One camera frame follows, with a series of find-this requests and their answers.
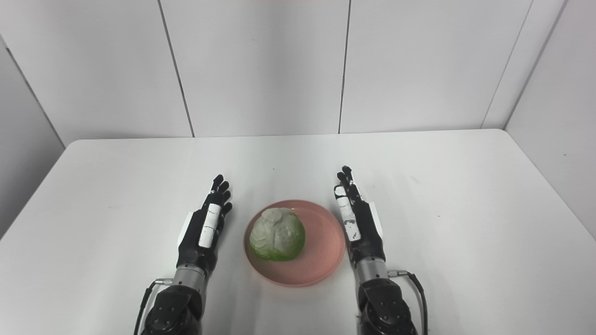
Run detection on green white cabbage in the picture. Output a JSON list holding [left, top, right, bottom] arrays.
[[249, 208, 306, 262]]

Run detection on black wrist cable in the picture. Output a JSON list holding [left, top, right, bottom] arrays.
[[388, 269, 429, 335], [134, 278, 174, 335]]

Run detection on pink plate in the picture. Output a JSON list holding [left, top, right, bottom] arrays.
[[243, 200, 346, 288]]

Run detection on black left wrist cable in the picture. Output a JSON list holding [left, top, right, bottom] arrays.
[[134, 278, 174, 335]]

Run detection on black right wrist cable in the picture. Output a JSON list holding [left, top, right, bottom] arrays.
[[388, 269, 429, 335]]

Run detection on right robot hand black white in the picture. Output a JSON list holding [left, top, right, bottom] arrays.
[[334, 166, 386, 269]]

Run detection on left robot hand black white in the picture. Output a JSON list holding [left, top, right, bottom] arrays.
[[176, 174, 233, 276]]

